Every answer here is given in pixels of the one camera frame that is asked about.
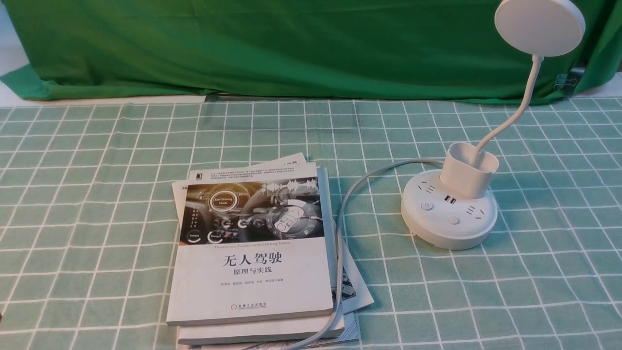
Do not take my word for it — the white lamp power cable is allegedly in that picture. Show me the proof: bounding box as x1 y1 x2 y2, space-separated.
279 158 445 350

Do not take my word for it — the white self-driving textbook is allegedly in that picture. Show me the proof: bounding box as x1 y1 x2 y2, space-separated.
166 163 334 327

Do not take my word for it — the white desk lamp with sockets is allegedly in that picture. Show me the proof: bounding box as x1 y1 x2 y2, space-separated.
400 0 586 250

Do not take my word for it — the green checked tablecloth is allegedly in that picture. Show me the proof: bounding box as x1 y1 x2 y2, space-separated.
0 98 622 350

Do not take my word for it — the green backdrop cloth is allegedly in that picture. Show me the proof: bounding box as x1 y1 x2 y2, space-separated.
0 0 622 106

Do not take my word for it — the metal binder clip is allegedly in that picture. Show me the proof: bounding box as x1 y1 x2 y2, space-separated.
553 67 585 97

